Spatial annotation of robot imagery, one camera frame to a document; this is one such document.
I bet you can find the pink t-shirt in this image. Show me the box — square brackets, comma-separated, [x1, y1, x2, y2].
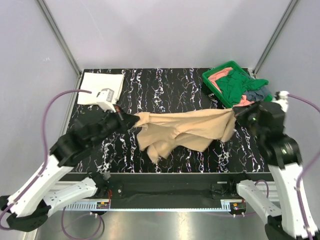
[208, 67, 254, 107]

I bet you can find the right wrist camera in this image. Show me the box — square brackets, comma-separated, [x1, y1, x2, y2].
[272, 90, 289, 113]

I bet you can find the right aluminium frame post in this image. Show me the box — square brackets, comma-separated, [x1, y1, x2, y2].
[252, 0, 300, 76]

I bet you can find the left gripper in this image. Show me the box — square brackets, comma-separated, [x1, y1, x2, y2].
[90, 104, 141, 148]

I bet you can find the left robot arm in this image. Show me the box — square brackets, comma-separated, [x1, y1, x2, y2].
[0, 111, 140, 232]

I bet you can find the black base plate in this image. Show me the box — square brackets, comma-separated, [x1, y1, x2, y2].
[67, 172, 270, 210]

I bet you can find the beige t-shirt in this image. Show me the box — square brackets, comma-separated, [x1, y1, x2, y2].
[134, 108, 236, 164]

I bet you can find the left aluminium frame post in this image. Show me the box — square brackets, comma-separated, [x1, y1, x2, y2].
[35, 0, 82, 76]

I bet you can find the green t-shirt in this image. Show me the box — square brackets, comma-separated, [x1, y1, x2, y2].
[216, 69, 269, 106]

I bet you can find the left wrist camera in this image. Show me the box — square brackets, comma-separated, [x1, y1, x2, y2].
[96, 88, 116, 113]

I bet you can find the green plastic bin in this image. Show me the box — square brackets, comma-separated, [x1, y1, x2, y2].
[202, 61, 272, 108]

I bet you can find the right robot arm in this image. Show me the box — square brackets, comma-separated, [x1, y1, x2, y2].
[227, 100, 320, 240]

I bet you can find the white slotted cable duct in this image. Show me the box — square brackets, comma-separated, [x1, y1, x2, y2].
[65, 200, 231, 212]

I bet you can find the grey t-shirt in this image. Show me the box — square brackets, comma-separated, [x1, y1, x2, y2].
[243, 86, 271, 102]

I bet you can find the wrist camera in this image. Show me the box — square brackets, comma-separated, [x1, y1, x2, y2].
[96, 88, 116, 113]
[272, 90, 289, 113]

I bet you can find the aluminium frame post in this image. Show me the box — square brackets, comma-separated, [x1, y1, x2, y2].
[252, 0, 300, 76]
[35, 0, 82, 76]

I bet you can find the folded white t-shirt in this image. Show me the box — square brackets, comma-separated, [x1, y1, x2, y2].
[77, 72, 125, 105]

